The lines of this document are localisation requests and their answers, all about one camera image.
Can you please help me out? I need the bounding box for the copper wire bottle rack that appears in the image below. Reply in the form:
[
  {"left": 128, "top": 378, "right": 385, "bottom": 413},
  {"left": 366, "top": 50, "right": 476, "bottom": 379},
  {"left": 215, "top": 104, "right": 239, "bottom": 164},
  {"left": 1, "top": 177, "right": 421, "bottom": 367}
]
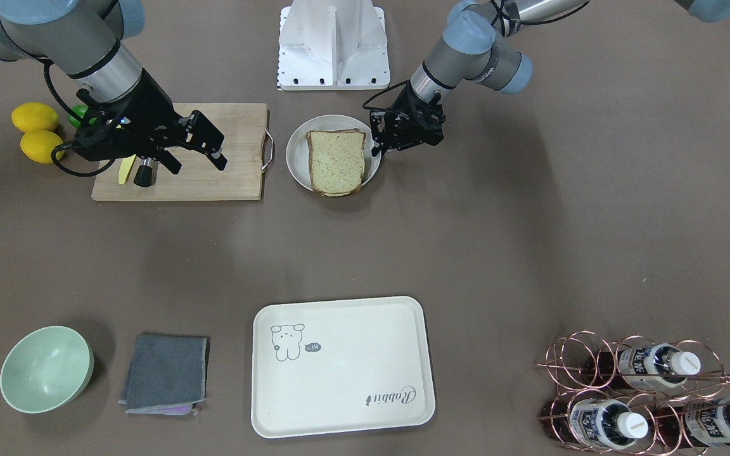
[{"left": 538, "top": 330, "right": 730, "bottom": 455}]

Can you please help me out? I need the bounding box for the tea bottle upper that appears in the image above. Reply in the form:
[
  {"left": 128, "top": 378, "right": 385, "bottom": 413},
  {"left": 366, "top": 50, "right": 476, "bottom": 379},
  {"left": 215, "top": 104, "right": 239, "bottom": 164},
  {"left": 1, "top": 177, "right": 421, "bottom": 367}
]
[{"left": 617, "top": 343, "right": 702, "bottom": 391}]

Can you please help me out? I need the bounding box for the yellow plastic knife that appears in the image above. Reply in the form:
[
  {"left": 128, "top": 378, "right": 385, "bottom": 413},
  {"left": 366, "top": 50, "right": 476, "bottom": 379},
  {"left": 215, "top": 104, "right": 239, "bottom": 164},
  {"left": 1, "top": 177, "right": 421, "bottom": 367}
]
[{"left": 118, "top": 154, "right": 137, "bottom": 185}]

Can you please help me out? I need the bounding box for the white round plate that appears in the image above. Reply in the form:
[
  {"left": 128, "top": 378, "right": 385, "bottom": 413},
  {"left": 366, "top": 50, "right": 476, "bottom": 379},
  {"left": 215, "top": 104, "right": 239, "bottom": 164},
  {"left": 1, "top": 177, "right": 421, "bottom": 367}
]
[{"left": 286, "top": 113, "right": 382, "bottom": 191}]

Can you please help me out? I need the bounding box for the yellow lemon upper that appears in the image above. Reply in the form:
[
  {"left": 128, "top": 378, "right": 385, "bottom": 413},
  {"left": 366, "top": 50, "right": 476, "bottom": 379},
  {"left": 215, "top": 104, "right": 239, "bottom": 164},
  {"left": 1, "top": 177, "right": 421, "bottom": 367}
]
[{"left": 10, "top": 102, "right": 59, "bottom": 133}]

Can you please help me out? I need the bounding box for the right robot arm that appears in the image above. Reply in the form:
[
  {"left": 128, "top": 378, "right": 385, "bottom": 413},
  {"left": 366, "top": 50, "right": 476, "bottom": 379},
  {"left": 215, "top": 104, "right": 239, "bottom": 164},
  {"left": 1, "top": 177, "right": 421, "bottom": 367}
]
[{"left": 0, "top": 1, "right": 227, "bottom": 174}]

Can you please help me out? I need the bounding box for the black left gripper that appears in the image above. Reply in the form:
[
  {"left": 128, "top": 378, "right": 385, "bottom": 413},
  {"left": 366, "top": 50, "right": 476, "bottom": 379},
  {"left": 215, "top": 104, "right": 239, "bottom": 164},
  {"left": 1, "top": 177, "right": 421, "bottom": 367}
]
[{"left": 369, "top": 82, "right": 446, "bottom": 158}]

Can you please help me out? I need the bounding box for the wooden cutting board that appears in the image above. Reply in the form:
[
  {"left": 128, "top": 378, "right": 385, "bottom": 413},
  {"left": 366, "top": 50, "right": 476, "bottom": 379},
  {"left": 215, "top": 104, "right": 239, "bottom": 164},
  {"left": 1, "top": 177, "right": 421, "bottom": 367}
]
[{"left": 91, "top": 102, "right": 274, "bottom": 201}]

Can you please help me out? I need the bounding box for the plain bread slice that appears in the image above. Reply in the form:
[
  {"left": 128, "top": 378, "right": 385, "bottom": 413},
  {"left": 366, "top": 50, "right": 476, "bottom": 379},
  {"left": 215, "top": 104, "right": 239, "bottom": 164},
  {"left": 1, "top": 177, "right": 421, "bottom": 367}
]
[{"left": 306, "top": 128, "right": 367, "bottom": 197}]

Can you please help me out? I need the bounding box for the mint green bowl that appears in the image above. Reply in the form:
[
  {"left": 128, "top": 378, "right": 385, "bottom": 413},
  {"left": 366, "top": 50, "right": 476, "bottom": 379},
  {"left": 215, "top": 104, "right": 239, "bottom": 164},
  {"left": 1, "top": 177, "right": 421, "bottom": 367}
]
[{"left": 0, "top": 326, "right": 94, "bottom": 414}]

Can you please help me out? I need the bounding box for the green lime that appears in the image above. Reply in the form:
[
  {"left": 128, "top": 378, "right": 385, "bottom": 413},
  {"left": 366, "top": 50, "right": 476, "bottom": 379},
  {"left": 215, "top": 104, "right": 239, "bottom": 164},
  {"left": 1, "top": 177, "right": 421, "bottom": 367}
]
[{"left": 67, "top": 104, "right": 89, "bottom": 128}]

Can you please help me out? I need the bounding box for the cream rabbit tray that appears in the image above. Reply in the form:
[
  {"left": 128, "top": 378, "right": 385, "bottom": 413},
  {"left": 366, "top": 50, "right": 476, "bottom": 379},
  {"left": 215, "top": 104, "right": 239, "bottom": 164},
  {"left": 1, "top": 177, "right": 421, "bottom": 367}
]
[{"left": 251, "top": 296, "right": 437, "bottom": 439}]

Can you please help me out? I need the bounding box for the grey folded cloth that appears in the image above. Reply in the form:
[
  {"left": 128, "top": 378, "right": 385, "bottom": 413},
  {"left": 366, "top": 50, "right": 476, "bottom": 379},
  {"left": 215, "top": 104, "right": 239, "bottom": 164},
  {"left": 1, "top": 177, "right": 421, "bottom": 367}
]
[{"left": 118, "top": 332, "right": 210, "bottom": 416}]

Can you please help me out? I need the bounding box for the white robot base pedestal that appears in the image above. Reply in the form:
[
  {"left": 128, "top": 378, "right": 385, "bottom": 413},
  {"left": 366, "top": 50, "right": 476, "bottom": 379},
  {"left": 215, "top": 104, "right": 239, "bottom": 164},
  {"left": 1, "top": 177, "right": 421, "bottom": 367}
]
[{"left": 276, "top": 1, "right": 391, "bottom": 91}]

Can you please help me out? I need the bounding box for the yellow lemon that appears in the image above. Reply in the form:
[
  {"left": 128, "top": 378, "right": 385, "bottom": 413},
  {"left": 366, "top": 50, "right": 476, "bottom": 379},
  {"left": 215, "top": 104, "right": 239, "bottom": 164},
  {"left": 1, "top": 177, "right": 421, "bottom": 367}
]
[
  {"left": 20, "top": 130, "right": 63, "bottom": 164},
  {"left": 10, "top": 102, "right": 59, "bottom": 133}
]

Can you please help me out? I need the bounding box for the yellow lemon lower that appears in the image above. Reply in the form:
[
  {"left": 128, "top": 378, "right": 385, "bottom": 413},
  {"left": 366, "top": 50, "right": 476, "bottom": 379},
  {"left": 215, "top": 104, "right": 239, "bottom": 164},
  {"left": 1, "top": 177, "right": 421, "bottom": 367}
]
[{"left": 20, "top": 130, "right": 63, "bottom": 164}]

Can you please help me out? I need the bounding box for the tea bottle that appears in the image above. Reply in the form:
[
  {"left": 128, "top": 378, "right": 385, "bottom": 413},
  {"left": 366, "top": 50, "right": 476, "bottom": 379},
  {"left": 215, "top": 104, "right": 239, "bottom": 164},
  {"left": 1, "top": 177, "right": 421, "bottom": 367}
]
[
  {"left": 683, "top": 400, "right": 730, "bottom": 447},
  {"left": 568, "top": 399, "right": 649, "bottom": 451},
  {"left": 617, "top": 343, "right": 702, "bottom": 391}
]

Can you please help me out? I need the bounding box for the steel muddler black tip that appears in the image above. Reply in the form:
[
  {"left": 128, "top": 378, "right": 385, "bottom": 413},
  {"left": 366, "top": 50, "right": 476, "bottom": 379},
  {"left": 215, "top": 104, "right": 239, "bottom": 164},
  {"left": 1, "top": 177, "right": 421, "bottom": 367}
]
[{"left": 133, "top": 158, "right": 157, "bottom": 188}]

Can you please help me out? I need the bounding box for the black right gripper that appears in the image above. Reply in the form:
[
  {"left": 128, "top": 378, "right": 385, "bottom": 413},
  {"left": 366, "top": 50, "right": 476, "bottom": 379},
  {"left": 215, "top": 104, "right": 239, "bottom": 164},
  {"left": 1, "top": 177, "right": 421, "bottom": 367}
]
[{"left": 72, "top": 70, "right": 227, "bottom": 174}]

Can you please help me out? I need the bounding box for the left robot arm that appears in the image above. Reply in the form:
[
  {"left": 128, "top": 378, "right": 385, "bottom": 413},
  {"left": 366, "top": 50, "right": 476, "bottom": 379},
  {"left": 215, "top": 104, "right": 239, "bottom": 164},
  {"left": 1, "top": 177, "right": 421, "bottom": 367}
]
[{"left": 362, "top": 1, "right": 730, "bottom": 158}]

